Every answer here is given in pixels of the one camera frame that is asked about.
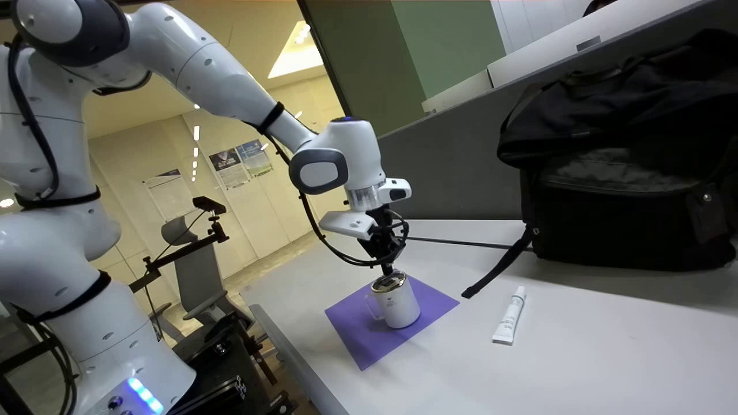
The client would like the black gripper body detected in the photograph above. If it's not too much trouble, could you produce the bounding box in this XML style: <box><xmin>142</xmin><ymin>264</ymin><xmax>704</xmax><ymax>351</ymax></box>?
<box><xmin>364</xmin><ymin>208</ymin><xmax>408</xmax><ymax>259</ymax></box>

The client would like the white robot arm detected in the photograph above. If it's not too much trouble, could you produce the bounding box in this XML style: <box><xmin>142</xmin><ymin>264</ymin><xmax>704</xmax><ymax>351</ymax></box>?
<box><xmin>1</xmin><ymin>0</ymin><xmax>409</xmax><ymax>270</ymax></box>

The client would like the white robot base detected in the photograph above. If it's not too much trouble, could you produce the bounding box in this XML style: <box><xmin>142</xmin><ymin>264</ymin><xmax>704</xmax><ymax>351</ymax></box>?
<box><xmin>0</xmin><ymin>113</ymin><xmax>198</xmax><ymax>415</ymax></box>

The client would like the white mug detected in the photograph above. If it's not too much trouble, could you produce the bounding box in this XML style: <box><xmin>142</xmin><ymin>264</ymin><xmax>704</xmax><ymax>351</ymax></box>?
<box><xmin>367</xmin><ymin>276</ymin><xmax>420</xmax><ymax>331</ymax></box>

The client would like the purple paper mat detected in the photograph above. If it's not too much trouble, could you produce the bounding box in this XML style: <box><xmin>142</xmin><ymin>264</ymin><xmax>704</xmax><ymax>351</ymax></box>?
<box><xmin>325</xmin><ymin>276</ymin><xmax>457</xmax><ymax>372</ymax></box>

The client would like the grey desk partition panel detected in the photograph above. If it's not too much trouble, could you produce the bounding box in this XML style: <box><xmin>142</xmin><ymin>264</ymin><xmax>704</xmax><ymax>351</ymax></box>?
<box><xmin>379</xmin><ymin>0</ymin><xmax>738</xmax><ymax>219</ymax></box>

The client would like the white cream tube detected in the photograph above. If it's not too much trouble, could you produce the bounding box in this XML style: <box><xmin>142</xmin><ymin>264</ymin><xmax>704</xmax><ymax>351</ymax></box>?
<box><xmin>490</xmin><ymin>287</ymin><xmax>526</xmax><ymax>346</ymax></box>

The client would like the grey office chair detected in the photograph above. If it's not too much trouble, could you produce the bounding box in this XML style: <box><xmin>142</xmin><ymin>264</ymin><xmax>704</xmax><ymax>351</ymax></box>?
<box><xmin>162</xmin><ymin>216</ymin><xmax>226</xmax><ymax>325</ymax></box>

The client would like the black backpack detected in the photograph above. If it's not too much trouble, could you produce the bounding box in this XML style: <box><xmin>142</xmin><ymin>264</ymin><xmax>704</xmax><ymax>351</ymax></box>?
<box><xmin>498</xmin><ymin>29</ymin><xmax>738</xmax><ymax>272</ymax></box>

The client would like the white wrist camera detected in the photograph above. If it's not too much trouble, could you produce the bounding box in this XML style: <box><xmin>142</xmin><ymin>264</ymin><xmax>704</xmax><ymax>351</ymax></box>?
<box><xmin>317</xmin><ymin>213</ymin><xmax>375</xmax><ymax>241</ymax></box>

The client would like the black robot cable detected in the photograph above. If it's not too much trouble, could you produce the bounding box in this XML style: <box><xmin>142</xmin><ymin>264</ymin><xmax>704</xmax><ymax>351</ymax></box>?
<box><xmin>268</xmin><ymin>133</ymin><xmax>386</xmax><ymax>270</ymax></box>

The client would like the black backpack strap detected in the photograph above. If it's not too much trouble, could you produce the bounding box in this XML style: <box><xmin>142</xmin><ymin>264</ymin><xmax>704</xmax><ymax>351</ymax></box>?
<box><xmin>459</xmin><ymin>227</ymin><xmax>537</xmax><ymax>303</ymax></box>

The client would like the wall poster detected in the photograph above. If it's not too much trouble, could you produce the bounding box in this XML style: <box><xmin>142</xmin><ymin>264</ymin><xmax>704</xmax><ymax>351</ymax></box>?
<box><xmin>210</xmin><ymin>142</ymin><xmax>271</xmax><ymax>190</ymax></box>

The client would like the black camera on stand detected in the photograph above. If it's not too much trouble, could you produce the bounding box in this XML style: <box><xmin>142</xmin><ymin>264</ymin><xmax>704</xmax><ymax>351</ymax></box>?
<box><xmin>192</xmin><ymin>196</ymin><xmax>226</xmax><ymax>214</ymax></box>

